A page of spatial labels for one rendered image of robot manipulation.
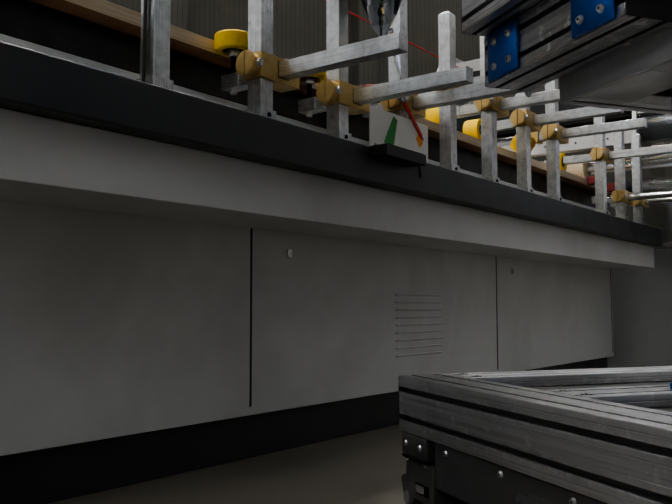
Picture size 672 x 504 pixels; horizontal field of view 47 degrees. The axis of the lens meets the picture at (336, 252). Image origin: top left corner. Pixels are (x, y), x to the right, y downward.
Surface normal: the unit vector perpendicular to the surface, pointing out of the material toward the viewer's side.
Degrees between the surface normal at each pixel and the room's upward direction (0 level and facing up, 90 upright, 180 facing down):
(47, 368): 90
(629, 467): 90
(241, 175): 90
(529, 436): 90
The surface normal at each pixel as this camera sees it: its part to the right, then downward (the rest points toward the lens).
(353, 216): 0.80, -0.04
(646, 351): -0.60, -0.05
